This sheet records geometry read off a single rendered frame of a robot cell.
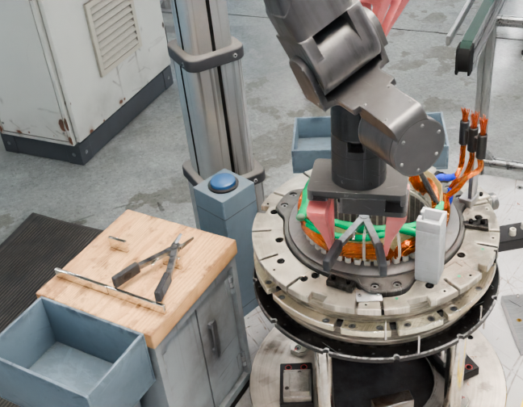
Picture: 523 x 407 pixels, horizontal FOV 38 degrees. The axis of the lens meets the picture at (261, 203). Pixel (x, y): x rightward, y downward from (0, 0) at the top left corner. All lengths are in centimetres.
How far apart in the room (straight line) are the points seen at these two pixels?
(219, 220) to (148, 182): 196
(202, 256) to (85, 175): 229
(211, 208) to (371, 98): 57
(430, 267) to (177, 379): 37
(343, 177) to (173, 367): 39
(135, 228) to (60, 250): 179
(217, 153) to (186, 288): 46
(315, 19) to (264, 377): 69
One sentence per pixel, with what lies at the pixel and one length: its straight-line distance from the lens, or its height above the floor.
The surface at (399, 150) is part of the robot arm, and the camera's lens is 69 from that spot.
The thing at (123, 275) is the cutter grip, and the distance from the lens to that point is 100.
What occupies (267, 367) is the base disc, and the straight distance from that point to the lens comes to 124.
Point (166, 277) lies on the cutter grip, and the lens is 97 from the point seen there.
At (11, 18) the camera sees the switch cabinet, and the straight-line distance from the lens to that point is 319.
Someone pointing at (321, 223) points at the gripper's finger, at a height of 122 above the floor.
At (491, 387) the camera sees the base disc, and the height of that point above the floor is 80.
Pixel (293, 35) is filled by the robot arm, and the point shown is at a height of 144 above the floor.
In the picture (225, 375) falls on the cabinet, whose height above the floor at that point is 85.
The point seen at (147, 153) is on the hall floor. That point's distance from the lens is 336.
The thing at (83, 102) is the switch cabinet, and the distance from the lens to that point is 330.
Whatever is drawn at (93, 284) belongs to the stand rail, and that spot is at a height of 108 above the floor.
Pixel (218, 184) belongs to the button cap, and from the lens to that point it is 121.
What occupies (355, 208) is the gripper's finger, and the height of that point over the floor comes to 124.
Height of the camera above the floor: 172
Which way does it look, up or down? 36 degrees down
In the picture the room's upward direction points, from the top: 7 degrees counter-clockwise
